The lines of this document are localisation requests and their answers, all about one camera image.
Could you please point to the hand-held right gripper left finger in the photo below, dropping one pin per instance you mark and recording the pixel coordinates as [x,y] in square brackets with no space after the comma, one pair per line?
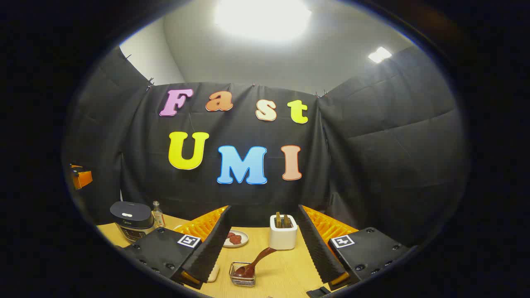
[211,248]

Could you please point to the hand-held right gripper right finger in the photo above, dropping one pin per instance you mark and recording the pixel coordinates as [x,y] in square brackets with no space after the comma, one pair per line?
[319,248]

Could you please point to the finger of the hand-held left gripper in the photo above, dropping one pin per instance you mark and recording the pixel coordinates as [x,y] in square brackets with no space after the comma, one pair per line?
[83,178]

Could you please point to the clear lidded box of rice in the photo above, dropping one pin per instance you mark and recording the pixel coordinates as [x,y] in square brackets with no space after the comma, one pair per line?
[213,273]

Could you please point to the brown wooden spoon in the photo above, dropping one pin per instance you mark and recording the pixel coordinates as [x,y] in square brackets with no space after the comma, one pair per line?
[258,258]

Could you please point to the dark lidded rice cooker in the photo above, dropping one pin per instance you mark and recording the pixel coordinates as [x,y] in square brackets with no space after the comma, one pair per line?
[130,217]

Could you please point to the white round plate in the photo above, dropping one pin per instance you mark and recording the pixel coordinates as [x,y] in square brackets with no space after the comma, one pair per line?
[242,236]

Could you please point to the white toaster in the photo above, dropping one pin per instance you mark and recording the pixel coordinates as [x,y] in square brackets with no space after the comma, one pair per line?
[283,238]

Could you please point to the brown toast slice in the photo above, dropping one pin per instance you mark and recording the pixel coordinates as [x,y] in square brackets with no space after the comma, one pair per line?
[287,221]
[278,220]

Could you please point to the small glass bottle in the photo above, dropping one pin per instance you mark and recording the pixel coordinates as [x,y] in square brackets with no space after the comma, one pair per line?
[158,217]

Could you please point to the black backdrop cloth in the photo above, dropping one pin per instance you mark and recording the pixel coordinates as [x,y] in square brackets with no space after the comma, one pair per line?
[372,157]

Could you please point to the small ceiling light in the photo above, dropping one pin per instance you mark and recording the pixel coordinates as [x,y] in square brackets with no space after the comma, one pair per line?
[379,54]

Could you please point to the large ceiling light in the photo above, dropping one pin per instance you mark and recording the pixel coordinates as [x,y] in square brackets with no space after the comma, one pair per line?
[263,18]

